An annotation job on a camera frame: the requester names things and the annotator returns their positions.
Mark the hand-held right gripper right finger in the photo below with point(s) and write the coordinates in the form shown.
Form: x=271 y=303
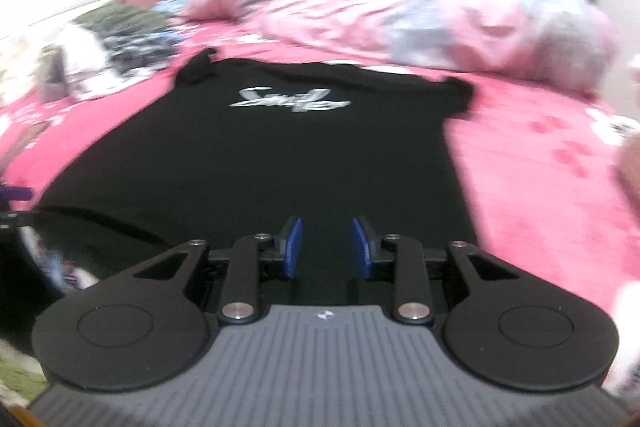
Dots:
x=361 y=249

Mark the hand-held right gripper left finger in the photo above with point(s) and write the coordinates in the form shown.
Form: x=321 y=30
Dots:
x=292 y=249

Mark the white cloth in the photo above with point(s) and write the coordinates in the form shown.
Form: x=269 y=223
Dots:
x=82 y=62

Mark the white green fleece robe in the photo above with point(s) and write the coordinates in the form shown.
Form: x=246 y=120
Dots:
x=627 y=342

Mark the pink floral bed blanket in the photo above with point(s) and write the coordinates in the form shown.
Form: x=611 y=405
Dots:
x=525 y=187

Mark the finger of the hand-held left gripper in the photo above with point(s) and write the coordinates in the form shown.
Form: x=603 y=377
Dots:
x=15 y=194

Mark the green leaf-print pillow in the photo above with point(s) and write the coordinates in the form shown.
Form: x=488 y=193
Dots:
x=125 y=17

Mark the black white plaid shirt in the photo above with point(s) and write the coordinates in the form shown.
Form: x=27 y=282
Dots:
x=140 y=52

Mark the black printed t-shirt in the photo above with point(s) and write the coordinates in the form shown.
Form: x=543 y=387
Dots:
x=280 y=167

